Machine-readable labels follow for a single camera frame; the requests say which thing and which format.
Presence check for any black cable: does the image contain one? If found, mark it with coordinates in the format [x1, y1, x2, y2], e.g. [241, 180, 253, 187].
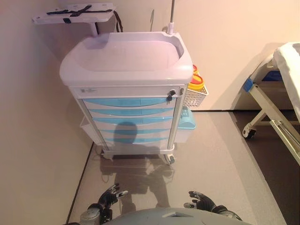
[113, 9, 124, 33]

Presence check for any white hospital bed frame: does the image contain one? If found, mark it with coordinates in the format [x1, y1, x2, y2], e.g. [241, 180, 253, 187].
[241, 54, 300, 166]

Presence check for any grey robot torso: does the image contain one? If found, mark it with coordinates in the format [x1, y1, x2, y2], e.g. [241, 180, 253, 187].
[105, 207, 255, 225]

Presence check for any white wire side basket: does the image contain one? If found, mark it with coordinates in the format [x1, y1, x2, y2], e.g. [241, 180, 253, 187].
[182, 82, 210, 109]

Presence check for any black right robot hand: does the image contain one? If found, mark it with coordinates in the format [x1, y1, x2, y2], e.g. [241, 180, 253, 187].
[183, 191, 218, 213]

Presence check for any bed caster wheel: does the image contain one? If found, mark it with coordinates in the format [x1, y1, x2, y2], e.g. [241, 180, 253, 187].
[242, 124, 256, 140]

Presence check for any blue lidded waste bin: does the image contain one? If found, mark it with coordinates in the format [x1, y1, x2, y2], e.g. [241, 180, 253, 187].
[175, 105, 197, 144]

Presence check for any white side bin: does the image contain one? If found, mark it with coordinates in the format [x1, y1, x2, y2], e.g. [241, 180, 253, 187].
[79, 116, 97, 142]

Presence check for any blue cart drawer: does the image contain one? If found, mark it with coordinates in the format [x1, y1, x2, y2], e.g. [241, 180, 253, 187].
[105, 136, 170, 144]
[91, 116, 173, 126]
[98, 127, 172, 136]
[83, 98, 178, 109]
[87, 108, 176, 117]

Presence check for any white medical cart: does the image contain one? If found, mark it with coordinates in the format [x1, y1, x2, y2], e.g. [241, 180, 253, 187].
[59, 31, 194, 166]

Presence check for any white bed mattress sheet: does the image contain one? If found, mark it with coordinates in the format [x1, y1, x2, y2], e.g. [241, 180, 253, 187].
[273, 41, 300, 122]

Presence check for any black strap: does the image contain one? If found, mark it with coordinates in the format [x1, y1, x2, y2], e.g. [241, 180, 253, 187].
[46, 4, 113, 17]

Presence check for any white side shelf tray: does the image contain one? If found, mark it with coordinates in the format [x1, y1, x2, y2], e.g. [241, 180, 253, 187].
[31, 2, 118, 38]

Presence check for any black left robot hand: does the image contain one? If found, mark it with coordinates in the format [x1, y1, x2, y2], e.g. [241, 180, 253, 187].
[97, 183, 129, 210]

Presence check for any yellow sharps container red lid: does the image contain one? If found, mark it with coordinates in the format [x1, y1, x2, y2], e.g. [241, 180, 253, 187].
[187, 75, 205, 91]

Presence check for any silver IV pole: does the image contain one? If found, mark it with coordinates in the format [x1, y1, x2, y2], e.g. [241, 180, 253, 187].
[167, 0, 176, 35]

